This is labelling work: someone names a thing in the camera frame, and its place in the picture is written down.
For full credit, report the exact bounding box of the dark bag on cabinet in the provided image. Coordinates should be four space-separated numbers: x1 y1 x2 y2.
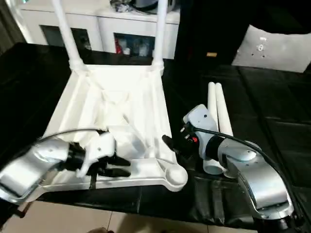
133 0 159 13

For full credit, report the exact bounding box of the white plastic table top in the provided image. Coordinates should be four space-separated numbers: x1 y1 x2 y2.
36 62 190 193

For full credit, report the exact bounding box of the white glass-door cabinet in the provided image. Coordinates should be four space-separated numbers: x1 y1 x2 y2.
18 0 182 62

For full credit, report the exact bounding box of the white plastic table leg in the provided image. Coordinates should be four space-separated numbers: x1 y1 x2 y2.
50 0 88 72
214 82 235 137
152 0 170 74
202 81 226 175

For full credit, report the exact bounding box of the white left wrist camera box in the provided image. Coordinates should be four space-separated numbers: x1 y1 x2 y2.
77 131 118 179

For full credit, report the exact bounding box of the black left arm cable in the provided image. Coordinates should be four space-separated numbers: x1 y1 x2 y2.
33 127 108 145

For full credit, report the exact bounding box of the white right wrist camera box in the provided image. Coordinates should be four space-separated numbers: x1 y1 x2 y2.
182 103 218 142

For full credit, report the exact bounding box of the small clutter pile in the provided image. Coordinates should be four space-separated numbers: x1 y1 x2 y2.
110 0 135 14

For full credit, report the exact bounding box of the grey curtain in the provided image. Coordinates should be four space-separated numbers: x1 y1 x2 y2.
0 0 26 55

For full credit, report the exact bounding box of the black work mat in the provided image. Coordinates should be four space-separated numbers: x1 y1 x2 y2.
0 41 311 231

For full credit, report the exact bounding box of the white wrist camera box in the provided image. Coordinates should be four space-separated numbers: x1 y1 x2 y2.
182 103 218 142
77 131 118 179

